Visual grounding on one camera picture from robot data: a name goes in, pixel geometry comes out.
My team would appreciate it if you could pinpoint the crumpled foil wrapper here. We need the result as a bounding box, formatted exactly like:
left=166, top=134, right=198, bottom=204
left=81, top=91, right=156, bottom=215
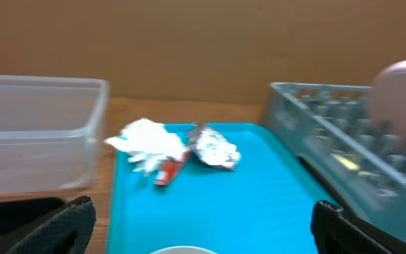
left=187, top=123, right=241, bottom=171

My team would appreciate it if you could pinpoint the teal serving tray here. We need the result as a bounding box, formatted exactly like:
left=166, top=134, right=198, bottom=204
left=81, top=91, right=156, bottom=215
left=106, top=123, right=330, bottom=253

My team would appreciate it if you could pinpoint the gray dishwasher rack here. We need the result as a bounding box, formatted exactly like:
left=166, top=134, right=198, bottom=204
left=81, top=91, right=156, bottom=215
left=262, top=83, right=406, bottom=243

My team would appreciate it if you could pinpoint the black plastic tray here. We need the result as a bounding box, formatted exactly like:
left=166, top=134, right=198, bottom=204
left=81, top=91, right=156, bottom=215
left=0, top=198, right=65, bottom=236

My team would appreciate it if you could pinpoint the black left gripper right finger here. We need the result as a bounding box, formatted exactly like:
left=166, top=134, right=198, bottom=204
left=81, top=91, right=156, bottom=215
left=310, top=200, right=406, bottom=254

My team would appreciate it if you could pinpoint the clear plastic bin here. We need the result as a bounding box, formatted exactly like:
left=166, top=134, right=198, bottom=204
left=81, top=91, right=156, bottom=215
left=0, top=75, right=109, bottom=194

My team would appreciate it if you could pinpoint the crumpled white napkin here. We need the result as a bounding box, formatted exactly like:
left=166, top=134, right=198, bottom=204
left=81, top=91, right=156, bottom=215
left=104, top=118, right=188, bottom=176

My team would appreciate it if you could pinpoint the red sauce packet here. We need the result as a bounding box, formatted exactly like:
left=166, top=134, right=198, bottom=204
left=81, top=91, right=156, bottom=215
left=154, top=151, right=190, bottom=187

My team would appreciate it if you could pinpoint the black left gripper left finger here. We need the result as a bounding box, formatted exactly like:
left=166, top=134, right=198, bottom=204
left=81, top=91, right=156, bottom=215
left=0, top=195, right=97, bottom=254

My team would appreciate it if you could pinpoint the gray bowl of grains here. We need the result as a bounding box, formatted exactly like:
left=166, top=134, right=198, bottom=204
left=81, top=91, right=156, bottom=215
left=150, top=246, right=217, bottom=254

